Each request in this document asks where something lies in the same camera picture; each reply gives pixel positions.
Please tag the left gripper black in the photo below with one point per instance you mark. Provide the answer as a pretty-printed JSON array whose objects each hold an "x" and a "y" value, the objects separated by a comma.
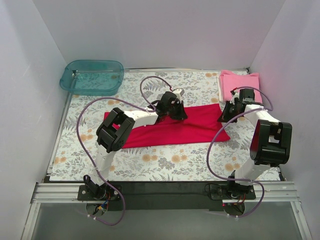
[{"x": 179, "y": 111}]

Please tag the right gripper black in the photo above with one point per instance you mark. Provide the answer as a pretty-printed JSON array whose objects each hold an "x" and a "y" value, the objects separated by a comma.
[{"x": 227, "y": 112}]

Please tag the red t shirt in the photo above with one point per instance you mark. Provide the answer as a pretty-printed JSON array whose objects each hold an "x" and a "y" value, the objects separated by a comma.
[{"x": 200, "y": 127}]

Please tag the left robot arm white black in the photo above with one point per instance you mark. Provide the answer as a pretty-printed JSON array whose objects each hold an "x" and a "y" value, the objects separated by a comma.
[{"x": 114, "y": 131}]

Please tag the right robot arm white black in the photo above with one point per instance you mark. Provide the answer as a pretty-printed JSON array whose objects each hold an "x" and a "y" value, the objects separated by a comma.
[{"x": 271, "y": 142}]

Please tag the folded white t shirt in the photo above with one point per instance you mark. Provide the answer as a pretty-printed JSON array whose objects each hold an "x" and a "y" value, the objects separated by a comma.
[{"x": 221, "y": 93}]

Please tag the floral patterned table mat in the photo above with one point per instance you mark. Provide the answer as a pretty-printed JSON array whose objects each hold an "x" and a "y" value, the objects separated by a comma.
[{"x": 185, "y": 162}]

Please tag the folded pink t shirt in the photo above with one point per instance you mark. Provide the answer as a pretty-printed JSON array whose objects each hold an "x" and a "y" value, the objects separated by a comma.
[{"x": 230, "y": 80}]

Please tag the teal transparent plastic bin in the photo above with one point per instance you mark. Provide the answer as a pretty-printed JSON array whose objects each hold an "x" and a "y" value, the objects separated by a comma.
[{"x": 92, "y": 77}]

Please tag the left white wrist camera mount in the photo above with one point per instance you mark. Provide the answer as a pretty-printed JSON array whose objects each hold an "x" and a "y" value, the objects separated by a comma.
[{"x": 179, "y": 92}]

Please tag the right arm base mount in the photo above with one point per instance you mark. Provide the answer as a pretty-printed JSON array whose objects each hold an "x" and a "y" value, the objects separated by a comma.
[{"x": 227, "y": 192}]

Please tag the aluminium frame rail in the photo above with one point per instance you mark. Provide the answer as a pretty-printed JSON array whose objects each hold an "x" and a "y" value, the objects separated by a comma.
[{"x": 275, "y": 191}]

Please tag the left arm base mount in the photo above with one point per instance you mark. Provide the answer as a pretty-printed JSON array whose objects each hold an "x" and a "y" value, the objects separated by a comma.
[{"x": 100, "y": 193}]

